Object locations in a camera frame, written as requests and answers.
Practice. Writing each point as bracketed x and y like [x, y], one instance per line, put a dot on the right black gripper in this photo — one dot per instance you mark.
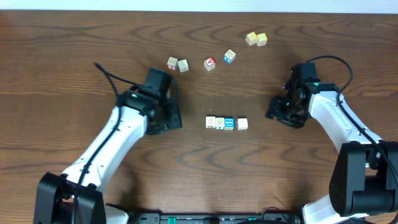
[275, 111]

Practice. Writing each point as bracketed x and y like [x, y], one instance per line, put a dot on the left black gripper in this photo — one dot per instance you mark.
[173, 115]

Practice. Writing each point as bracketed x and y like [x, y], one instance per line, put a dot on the cream wooden number block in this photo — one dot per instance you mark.
[210, 122]

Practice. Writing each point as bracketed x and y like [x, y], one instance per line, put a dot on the plain cream wooden block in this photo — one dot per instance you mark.
[242, 123]

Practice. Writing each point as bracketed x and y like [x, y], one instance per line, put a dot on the green sided wooden block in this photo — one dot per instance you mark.
[219, 123]

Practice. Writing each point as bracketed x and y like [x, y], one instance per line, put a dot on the blue faced wooden block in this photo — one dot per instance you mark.
[229, 123]

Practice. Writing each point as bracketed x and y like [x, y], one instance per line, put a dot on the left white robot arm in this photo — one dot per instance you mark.
[76, 196]

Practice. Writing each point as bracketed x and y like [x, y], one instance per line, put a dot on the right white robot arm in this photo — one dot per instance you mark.
[364, 179]

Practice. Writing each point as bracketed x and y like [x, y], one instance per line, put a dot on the plain wooden letter block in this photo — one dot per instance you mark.
[183, 65]

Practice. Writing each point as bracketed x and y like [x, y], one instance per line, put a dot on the red letter A block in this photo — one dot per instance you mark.
[209, 63]

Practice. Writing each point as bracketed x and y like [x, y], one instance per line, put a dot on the right yellow wooden block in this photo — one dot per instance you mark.
[261, 39]

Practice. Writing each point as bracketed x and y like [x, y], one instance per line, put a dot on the yellow wooden block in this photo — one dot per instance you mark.
[251, 38]
[261, 39]

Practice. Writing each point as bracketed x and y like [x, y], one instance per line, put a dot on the left yellow wooden block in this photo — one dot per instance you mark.
[251, 38]

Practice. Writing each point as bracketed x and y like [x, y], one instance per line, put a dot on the blue sided wooden block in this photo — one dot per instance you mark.
[229, 56]

